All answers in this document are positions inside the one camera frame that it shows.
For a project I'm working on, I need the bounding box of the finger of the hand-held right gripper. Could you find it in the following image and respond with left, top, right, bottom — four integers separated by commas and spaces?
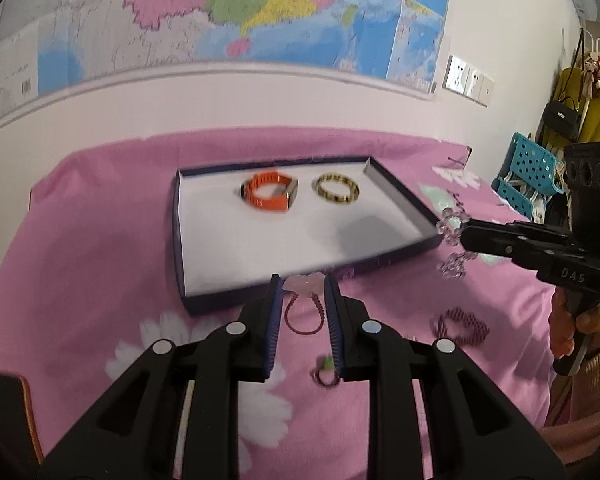
459, 218, 528, 262

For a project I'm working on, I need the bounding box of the dark blue shallow box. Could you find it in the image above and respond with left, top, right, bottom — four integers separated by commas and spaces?
172, 156, 443, 317

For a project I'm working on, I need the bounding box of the white coat rack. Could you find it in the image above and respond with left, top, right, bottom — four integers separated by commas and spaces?
577, 27, 600, 131

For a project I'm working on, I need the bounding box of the blue plastic stool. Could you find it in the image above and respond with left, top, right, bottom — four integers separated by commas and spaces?
495, 132, 565, 222

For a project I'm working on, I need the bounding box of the pink pendant with cord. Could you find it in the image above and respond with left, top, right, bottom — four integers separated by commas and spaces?
284, 272, 328, 335

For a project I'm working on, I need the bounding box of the yellow green gem pendant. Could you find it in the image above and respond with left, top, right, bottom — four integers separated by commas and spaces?
311, 355, 342, 387

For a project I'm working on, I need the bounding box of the wooden chair back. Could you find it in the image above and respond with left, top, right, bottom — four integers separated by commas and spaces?
0, 372, 46, 466

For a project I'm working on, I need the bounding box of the white wall switch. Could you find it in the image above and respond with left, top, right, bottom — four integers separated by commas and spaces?
467, 71, 496, 107

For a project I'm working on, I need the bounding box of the person's right hand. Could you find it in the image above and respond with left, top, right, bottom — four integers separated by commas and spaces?
550, 290, 600, 362

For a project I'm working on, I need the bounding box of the clear crystal bead bracelet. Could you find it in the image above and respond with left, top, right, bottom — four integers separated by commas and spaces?
436, 206, 476, 278

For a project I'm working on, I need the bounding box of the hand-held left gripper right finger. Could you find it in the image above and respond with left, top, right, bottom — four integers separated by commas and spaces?
324, 274, 566, 480

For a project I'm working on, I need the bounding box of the black handbag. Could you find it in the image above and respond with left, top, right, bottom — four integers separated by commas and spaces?
540, 100, 581, 142

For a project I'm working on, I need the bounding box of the orange smart watch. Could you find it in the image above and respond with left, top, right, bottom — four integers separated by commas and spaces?
242, 172, 299, 212

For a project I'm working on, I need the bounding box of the white wall socket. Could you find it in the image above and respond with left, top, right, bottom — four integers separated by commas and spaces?
444, 55, 473, 97

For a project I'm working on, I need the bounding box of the pink floral blanket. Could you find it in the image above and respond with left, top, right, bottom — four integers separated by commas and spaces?
0, 127, 556, 480

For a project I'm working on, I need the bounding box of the maroon woven bead bracelet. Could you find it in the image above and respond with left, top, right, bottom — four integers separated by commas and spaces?
432, 307, 491, 348

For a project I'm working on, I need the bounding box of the colourful wall map poster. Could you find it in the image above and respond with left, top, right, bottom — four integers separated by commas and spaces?
0, 0, 453, 131

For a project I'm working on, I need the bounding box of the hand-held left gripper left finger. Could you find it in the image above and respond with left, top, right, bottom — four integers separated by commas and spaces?
37, 274, 286, 480

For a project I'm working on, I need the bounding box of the person's right forearm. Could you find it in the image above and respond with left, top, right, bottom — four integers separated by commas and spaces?
540, 317, 600, 461

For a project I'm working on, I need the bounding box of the yellow green stone bangle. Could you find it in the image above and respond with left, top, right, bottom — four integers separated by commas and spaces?
312, 172, 361, 207

